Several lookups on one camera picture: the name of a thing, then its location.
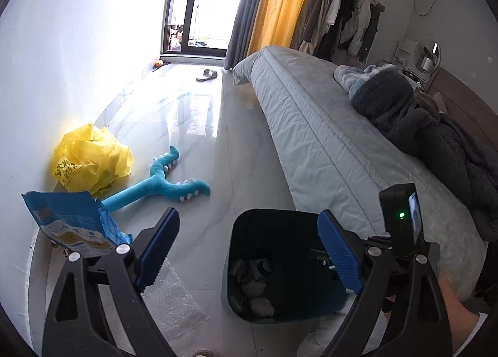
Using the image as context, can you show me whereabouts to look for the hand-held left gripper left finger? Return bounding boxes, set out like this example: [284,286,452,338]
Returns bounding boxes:
[42,207,181,357]

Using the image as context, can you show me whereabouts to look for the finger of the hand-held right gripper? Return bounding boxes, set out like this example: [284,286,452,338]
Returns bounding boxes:
[309,249,337,270]

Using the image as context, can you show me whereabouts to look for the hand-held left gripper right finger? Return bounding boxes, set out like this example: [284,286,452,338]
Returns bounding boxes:
[317,210,454,357]

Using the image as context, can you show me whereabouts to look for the dark trash bin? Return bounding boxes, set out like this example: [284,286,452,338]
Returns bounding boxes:
[222,208,351,322]

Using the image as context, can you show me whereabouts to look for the clear bubble wrap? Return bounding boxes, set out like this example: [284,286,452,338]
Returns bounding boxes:
[142,259,211,336]

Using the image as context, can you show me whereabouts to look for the person's right forearm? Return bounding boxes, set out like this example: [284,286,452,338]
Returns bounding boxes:
[438,273,489,357]

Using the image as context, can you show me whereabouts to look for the blue plush toy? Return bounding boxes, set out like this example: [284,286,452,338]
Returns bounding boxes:
[99,145,211,213]

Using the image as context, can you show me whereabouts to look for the dark grey fluffy blanket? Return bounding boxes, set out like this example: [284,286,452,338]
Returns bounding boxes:
[348,69,498,243]

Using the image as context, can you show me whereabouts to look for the blue packaging bag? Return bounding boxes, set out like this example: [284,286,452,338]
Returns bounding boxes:
[21,190,133,258]

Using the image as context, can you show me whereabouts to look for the yellow plastic bag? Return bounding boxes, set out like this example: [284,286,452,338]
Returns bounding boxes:
[52,124,134,197]

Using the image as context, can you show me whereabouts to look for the brown fleece cloth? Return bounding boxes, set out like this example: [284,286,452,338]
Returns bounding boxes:
[412,90,442,114]

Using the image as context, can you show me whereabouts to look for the grey bed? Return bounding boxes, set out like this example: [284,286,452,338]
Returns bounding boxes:
[232,45,491,303]

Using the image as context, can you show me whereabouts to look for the brown upholstered headboard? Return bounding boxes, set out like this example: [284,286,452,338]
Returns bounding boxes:
[426,67,498,155]

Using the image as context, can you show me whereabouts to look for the white dresser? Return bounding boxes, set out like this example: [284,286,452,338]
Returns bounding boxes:
[401,69,425,90]

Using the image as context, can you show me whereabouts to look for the blue white plush cloth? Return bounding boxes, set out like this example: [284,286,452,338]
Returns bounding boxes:
[332,64,397,101]

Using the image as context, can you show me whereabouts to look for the white shelf organiser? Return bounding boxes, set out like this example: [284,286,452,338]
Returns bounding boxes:
[395,41,415,69]

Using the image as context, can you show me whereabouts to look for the round mirror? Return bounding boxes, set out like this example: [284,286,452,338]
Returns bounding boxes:
[413,36,442,71]

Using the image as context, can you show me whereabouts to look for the dark grey garment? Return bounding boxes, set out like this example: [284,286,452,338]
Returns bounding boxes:
[358,2,382,64]

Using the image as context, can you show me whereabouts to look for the cream jacket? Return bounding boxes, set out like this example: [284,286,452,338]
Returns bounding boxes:
[338,0,372,56]

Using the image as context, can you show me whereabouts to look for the beige coat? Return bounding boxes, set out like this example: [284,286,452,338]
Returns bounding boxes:
[299,0,339,56]

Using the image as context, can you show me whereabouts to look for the white shirt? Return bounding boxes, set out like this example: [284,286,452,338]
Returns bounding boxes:
[326,0,342,26]

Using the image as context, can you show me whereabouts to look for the yellow curtain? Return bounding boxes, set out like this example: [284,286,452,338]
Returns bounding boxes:
[247,0,320,56]

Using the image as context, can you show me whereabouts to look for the dark framed balcony window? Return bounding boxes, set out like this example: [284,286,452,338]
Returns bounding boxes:
[160,0,253,58]

